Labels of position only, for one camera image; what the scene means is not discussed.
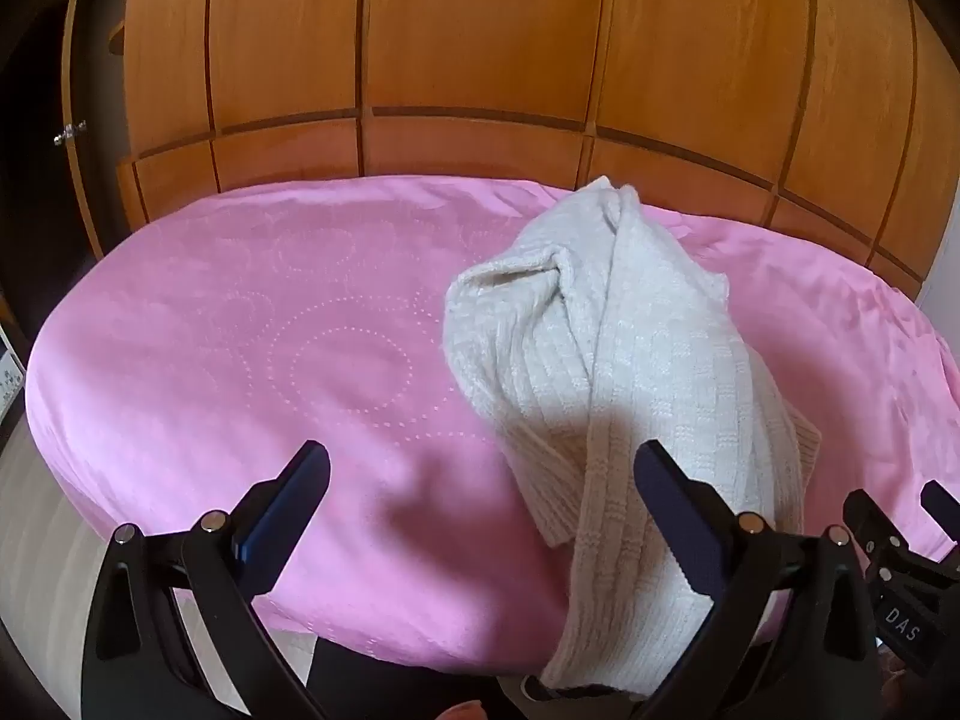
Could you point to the white knit sweater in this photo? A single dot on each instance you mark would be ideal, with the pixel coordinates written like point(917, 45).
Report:
point(622, 360)

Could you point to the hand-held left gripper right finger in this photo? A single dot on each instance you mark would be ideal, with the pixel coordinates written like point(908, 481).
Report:
point(675, 511)

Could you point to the person's right hand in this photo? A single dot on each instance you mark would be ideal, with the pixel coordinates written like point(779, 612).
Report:
point(919, 697)

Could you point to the wooden wardrobe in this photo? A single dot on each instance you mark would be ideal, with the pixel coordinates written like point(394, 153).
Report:
point(480, 52)

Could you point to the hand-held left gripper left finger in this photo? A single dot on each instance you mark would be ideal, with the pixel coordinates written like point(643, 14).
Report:
point(289, 496)

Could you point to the pink bed blanket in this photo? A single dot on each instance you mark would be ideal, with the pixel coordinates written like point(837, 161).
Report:
point(247, 360)

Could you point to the white appliance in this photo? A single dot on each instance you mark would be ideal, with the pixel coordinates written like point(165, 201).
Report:
point(9, 379)

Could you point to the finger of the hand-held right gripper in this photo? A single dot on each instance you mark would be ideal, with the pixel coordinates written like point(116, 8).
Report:
point(946, 514)
point(874, 529)

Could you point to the dark cloth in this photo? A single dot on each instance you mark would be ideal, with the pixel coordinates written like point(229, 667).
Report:
point(390, 682)

